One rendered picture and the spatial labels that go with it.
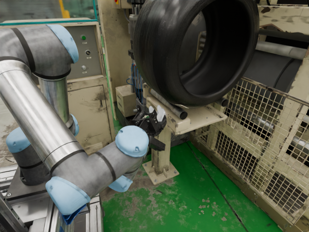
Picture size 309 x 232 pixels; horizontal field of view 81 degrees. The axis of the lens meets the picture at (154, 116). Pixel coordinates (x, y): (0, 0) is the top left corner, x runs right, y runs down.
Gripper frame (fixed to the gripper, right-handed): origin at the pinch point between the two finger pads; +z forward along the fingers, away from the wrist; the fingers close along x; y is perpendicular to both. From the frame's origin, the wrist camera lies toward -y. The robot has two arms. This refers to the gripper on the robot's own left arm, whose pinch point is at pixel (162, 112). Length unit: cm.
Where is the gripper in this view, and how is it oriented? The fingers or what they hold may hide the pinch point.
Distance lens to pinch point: 73.5
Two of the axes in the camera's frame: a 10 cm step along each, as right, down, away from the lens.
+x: -8.5, 1.0, 5.2
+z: 3.6, -6.1, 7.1
